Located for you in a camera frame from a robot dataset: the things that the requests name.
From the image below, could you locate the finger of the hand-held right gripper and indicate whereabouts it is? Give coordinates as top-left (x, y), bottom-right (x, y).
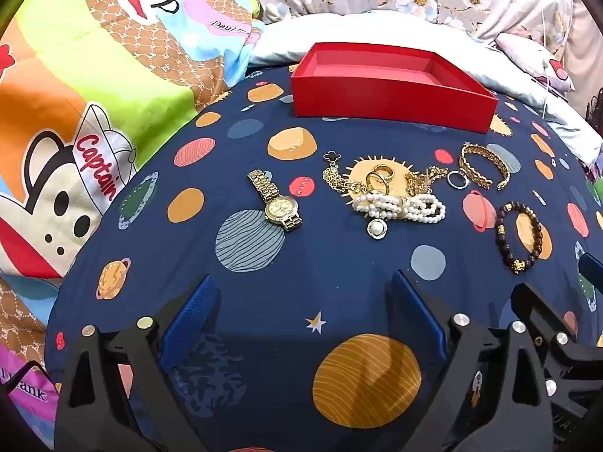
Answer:
top-left (580, 253), bottom-right (603, 288)
top-left (511, 281), bottom-right (603, 377)

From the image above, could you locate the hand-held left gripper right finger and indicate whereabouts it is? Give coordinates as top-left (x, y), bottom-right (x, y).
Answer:
top-left (390, 269), bottom-right (554, 452)

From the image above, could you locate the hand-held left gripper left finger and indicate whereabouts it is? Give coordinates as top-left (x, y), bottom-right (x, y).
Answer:
top-left (55, 274), bottom-right (220, 452)

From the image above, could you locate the dark bead bracelet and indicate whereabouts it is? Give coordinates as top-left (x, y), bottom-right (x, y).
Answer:
top-left (494, 202), bottom-right (542, 275)

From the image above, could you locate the white pearl necklace with pendant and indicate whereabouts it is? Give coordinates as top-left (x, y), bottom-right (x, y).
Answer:
top-left (351, 192), bottom-right (447, 241)

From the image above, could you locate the gold wrist watch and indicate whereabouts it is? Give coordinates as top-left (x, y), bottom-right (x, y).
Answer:
top-left (247, 169), bottom-right (303, 232)

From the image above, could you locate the wide gold link bracelet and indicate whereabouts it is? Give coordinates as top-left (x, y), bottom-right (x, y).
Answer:
top-left (459, 142), bottom-right (512, 191)

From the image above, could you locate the gold chain with black clover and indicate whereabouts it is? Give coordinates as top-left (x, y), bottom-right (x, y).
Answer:
top-left (321, 151), bottom-right (363, 195)

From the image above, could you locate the red cardboard box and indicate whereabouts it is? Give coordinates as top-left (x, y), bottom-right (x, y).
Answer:
top-left (289, 42), bottom-right (499, 133)

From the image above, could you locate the navy planet print blanket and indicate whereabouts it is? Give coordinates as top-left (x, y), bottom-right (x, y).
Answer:
top-left (44, 63), bottom-right (603, 452)

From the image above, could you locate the pink printed pillow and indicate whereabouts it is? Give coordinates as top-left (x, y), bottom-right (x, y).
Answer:
top-left (494, 33), bottom-right (576, 92)

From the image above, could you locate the colourful cartoon monkey blanket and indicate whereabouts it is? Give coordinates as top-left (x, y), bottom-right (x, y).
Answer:
top-left (0, 0), bottom-right (265, 452)

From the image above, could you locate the white pillow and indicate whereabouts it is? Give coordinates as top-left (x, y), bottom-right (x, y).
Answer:
top-left (247, 12), bottom-right (599, 151)

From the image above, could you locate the black braided cable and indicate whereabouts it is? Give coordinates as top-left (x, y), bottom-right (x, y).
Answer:
top-left (0, 360), bottom-right (50, 403)

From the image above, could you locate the thin white cable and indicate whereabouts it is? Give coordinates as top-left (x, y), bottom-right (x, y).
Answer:
top-left (539, 5), bottom-right (553, 119)

